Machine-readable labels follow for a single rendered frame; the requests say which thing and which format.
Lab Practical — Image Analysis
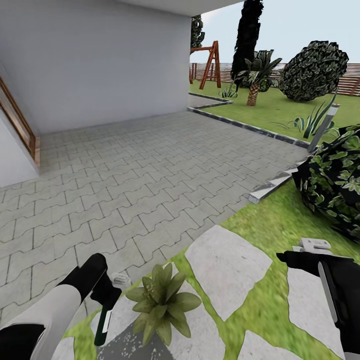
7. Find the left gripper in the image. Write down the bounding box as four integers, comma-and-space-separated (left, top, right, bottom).
90, 279, 122, 307

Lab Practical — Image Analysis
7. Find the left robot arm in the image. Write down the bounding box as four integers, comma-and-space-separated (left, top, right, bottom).
0, 253, 131, 360

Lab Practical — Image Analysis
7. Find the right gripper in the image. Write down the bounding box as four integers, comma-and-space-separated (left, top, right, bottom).
276, 250, 319, 275

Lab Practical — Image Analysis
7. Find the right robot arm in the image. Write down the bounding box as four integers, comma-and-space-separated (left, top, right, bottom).
276, 237, 360, 360

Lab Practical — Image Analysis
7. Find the insectifuge atomizer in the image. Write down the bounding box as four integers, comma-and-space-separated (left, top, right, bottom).
93, 303, 113, 347

